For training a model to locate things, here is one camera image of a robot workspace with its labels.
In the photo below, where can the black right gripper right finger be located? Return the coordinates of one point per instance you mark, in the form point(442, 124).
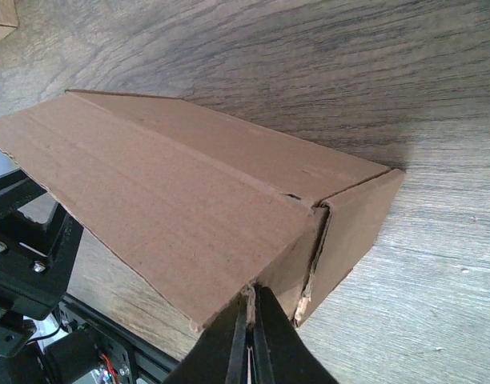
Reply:
point(278, 353)

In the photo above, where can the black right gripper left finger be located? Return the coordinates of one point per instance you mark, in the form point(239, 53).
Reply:
point(221, 354)

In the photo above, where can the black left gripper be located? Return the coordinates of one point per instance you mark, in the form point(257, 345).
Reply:
point(36, 259)

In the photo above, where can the brown cardboard box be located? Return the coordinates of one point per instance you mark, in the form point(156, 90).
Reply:
point(202, 204)

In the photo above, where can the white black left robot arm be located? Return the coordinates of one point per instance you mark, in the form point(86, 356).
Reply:
point(23, 360)

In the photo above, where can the folded cardboard box bottom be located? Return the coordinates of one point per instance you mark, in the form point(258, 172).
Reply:
point(8, 18)

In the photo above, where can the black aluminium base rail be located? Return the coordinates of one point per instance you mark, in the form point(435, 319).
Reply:
point(134, 359)

